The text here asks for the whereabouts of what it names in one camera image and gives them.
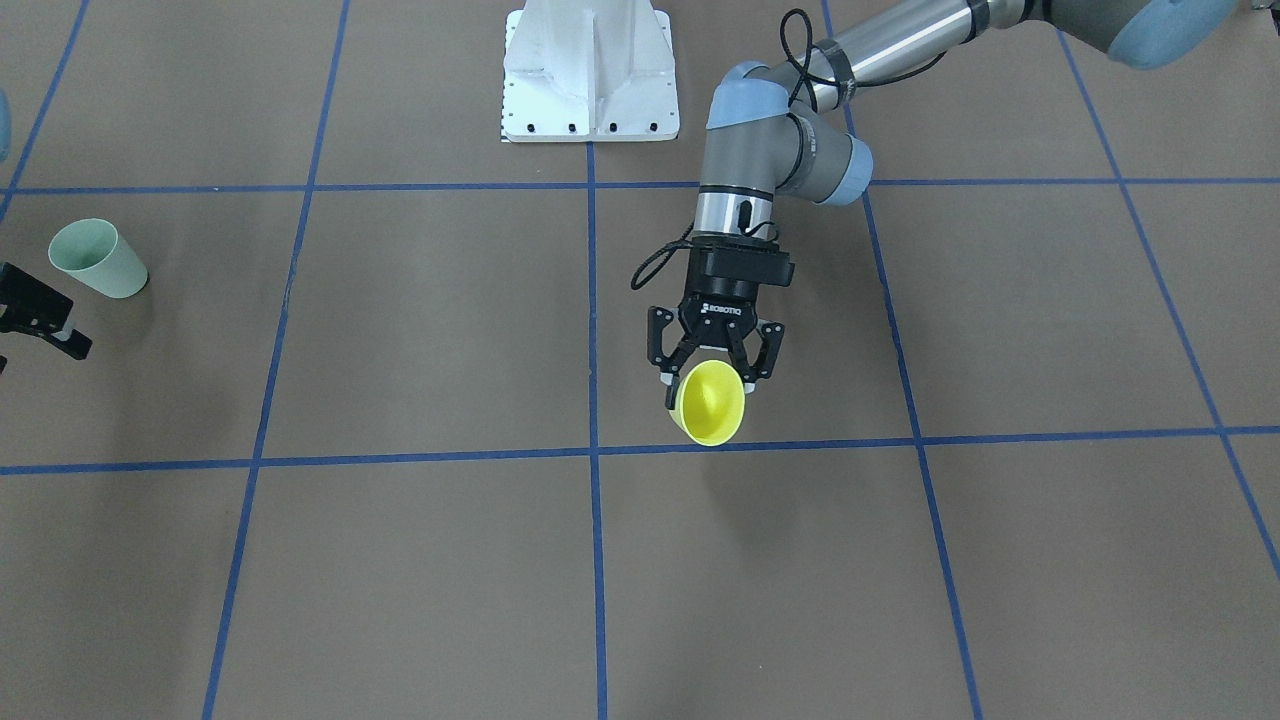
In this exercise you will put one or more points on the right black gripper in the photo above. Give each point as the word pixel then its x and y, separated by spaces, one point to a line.
pixel 28 308

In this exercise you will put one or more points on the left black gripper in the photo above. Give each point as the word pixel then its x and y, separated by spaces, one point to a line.
pixel 720 311

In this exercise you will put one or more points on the yellow plastic cup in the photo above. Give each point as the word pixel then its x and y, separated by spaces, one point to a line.
pixel 709 403

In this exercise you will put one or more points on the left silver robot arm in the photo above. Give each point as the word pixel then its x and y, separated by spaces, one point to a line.
pixel 766 138

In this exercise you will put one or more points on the pale green plastic cup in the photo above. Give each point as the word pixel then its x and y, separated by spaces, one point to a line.
pixel 93 252

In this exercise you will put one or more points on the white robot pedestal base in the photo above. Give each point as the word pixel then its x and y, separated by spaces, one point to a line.
pixel 589 72

